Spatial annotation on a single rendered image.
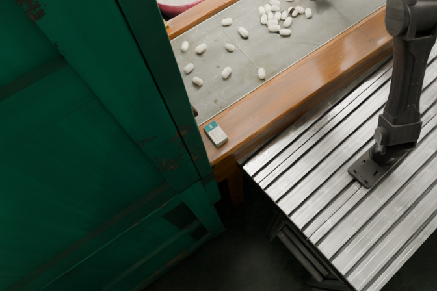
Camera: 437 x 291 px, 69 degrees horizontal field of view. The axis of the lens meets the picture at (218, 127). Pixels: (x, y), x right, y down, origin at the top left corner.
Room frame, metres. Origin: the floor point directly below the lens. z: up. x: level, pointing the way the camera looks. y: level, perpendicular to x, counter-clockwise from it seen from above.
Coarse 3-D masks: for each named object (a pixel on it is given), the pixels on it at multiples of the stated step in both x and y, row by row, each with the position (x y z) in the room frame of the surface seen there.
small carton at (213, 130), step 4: (208, 124) 0.36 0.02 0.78; (212, 124) 0.35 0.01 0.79; (216, 124) 0.35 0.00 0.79; (204, 128) 0.35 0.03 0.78; (208, 128) 0.35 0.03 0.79; (212, 128) 0.34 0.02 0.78; (216, 128) 0.34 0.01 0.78; (220, 128) 0.34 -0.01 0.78; (208, 132) 0.34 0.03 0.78; (212, 132) 0.33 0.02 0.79; (216, 132) 0.33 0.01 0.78; (220, 132) 0.33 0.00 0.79; (212, 136) 0.32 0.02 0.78; (216, 136) 0.32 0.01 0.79; (220, 136) 0.32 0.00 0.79; (224, 136) 0.31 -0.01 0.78; (212, 140) 0.32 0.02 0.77; (216, 140) 0.31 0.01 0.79; (220, 140) 0.31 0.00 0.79; (224, 140) 0.31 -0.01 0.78; (216, 144) 0.30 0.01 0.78; (220, 144) 0.30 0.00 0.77
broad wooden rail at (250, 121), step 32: (352, 32) 0.57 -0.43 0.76; (384, 32) 0.54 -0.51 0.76; (320, 64) 0.48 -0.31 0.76; (352, 64) 0.46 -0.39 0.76; (256, 96) 0.42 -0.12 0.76; (288, 96) 0.40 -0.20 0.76; (320, 96) 0.41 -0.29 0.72; (224, 128) 0.35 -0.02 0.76; (256, 128) 0.33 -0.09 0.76; (224, 160) 0.27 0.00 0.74
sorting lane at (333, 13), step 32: (256, 0) 0.79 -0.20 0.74; (320, 0) 0.74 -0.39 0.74; (352, 0) 0.71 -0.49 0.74; (384, 0) 0.68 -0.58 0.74; (192, 32) 0.70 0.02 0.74; (224, 32) 0.68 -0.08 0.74; (256, 32) 0.66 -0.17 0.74; (320, 32) 0.61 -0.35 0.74; (224, 64) 0.56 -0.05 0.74; (256, 64) 0.54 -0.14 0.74; (288, 64) 0.52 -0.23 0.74; (192, 96) 0.47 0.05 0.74; (224, 96) 0.45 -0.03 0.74
